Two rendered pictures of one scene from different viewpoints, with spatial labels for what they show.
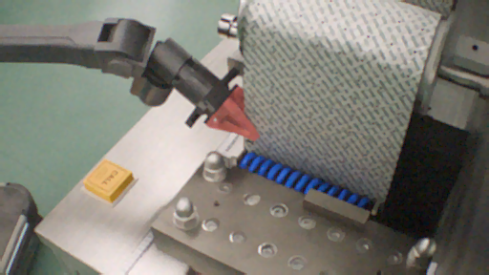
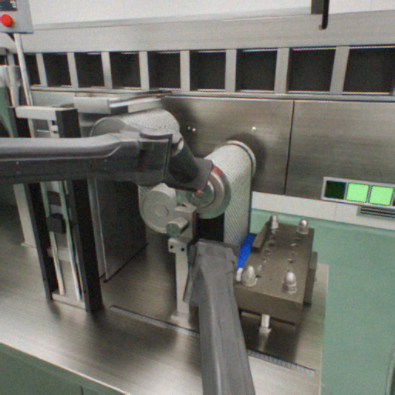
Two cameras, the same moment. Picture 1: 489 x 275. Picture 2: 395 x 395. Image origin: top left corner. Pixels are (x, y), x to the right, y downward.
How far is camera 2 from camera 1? 1.00 m
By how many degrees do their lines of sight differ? 80
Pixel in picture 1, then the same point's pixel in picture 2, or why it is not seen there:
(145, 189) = not seen: hidden behind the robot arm
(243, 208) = (269, 270)
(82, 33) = (219, 266)
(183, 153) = (185, 352)
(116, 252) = (297, 379)
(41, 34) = (225, 293)
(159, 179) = not seen: hidden behind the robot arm
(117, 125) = not seen: outside the picture
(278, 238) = (281, 258)
